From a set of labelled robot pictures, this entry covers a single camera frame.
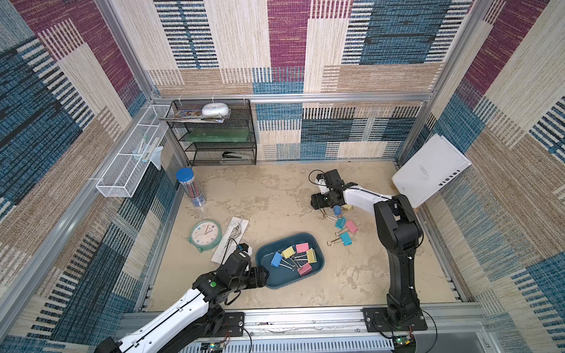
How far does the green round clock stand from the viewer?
0.91 meters

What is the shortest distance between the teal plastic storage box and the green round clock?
205 mm

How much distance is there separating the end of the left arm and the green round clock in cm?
26

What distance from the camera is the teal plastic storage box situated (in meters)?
0.85
